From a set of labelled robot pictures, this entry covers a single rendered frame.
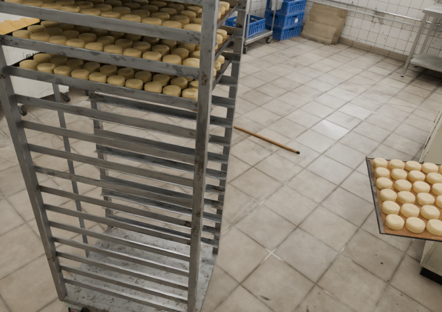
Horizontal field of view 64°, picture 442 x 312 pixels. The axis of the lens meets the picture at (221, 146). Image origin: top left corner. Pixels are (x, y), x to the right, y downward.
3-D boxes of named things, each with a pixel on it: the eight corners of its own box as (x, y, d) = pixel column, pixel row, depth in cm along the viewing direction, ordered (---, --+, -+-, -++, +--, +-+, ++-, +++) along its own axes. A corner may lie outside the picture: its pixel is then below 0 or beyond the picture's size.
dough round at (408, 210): (399, 206, 112) (400, 201, 111) (417, 209, 111) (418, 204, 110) (400, 216, 108) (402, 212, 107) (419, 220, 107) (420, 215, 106)
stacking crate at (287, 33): (281, 29, 630) (283, 18, 618) (300, 35, 608) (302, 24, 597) (260, 35, 592) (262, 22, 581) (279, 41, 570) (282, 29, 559)
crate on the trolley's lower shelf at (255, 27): (243, 26, 559) (244, 13, 548) (264, 31, 543) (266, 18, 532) (223, 33, 519) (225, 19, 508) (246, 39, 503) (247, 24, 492)
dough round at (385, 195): (378, 201, 115) (379, 196, 114) (379, 191, 118) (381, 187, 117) (395, 205, 113) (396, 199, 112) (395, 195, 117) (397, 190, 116)
